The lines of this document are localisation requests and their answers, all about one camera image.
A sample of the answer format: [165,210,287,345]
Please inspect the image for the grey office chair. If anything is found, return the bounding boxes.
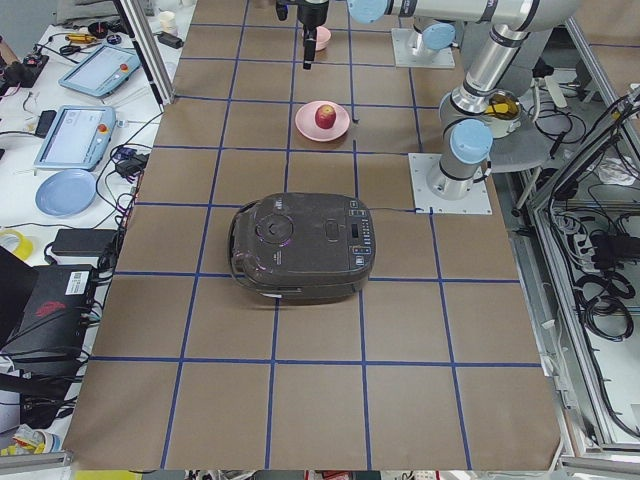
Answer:
[488,52,548,173]

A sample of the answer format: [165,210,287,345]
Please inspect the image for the yellow tape roll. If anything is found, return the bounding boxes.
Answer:
[0,229,34,261]

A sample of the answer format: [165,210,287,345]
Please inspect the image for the dark brown rice cooker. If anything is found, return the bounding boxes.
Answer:
[227,192,376,301]

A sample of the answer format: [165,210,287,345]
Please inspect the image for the pink bowl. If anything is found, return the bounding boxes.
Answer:
[315,26,332,51]

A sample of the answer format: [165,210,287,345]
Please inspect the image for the blue plate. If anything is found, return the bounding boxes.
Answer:
[35,169,97,217]

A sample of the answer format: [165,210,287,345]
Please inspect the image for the black power adapter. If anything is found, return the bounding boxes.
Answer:
[51,229,116,257]

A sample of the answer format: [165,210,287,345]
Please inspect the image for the black computer box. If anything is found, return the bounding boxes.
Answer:
[1,260,97,377]

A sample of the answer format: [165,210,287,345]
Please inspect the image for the white paper cup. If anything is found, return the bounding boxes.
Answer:
[157,10,178,36]

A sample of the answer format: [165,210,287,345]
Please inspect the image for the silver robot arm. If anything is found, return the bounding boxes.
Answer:
[412,17,456,56]
[347,1,561,200]

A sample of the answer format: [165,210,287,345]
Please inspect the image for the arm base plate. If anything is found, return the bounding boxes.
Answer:
[408,153,492,215]
[391,26,455,69]

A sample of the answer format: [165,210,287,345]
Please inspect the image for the lower teach pendant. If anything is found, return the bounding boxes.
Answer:
[33,105,116,171]

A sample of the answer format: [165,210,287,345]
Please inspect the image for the upper teach pendant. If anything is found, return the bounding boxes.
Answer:
[58,45,141,98]

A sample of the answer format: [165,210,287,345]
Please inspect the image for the pink plate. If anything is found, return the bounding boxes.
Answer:
[294,100,351,142]

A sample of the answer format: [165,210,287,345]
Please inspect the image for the aluminium frame post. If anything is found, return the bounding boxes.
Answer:
[113,0,175,106]

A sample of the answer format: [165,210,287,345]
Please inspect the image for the red apple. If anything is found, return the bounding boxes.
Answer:
[314,103,337,130]

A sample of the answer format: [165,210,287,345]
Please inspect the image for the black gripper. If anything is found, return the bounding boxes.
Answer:
[297,0,329,70]

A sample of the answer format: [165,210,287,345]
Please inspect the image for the teach pendant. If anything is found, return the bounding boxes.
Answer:
[33,105,116,171]
[58,45,141,98]

